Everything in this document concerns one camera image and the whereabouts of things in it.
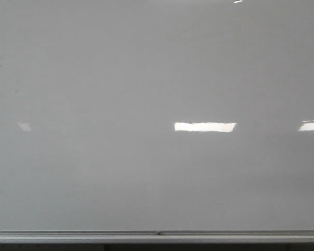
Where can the white whiteboard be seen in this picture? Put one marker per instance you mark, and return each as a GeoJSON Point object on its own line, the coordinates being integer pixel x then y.
{"type": "Point", "coordinates": [156, 115]}

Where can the aluminium whiteboard marker tray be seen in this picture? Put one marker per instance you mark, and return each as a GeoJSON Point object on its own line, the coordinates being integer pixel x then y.
{"type": "Point", "coordinates": [157, 237]}

